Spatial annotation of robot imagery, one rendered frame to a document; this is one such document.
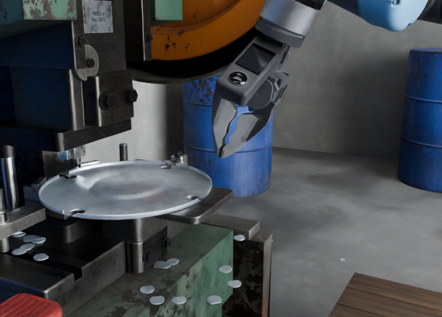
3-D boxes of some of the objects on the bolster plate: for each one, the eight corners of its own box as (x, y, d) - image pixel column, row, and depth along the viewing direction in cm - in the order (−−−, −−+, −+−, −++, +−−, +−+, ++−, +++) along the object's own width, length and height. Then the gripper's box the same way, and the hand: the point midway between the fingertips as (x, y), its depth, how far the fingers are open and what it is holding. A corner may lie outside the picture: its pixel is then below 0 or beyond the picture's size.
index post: (189, 195, 103) (189, 151, 100) (182, 200, 100) (181, 154, 98) (177, 193, 104) (177, 149, 101) (170, 198, 101) (169, 152, 99)
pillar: (22, 208, 87) (14, 132, 84) (12, 213, 85) (3, 135, 82) (14, 207, 88) (4, 131, 85) (3, 211, 86) (-6, 133, 83)
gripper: (317, 41, 72) (257, 160, 80) (264, 14, 74) (211, 133, 82) (304, 43, 64) (239, 175, 73) (245, 14, 66) (189, 145, 75)
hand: (221, 150), depth 75 cm, fingers closed
